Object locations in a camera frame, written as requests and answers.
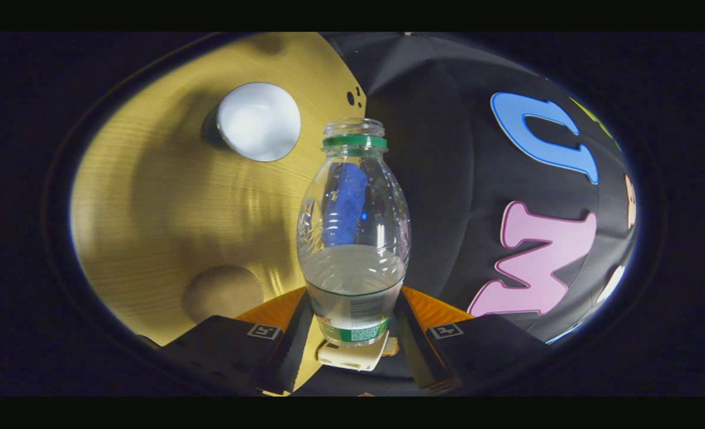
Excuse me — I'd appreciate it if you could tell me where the black backdrop cloth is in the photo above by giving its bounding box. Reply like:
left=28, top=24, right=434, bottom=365
left=322, top=33, right=639, bottom=346

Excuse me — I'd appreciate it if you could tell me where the round brown coaster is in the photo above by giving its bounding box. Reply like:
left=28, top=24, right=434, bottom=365
left=182, top=265, right=265, bottom=325

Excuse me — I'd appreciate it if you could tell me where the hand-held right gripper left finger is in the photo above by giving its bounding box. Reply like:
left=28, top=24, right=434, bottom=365
left=160, top=287, right=316, bottom=396

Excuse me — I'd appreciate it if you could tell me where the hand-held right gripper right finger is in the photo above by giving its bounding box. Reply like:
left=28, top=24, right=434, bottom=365
left=394, top=286, right=551, bottom=395

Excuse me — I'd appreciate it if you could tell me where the clear plastic water bottle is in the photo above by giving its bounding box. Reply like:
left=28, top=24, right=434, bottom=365
left=296, top=117, right=412, bottom=348

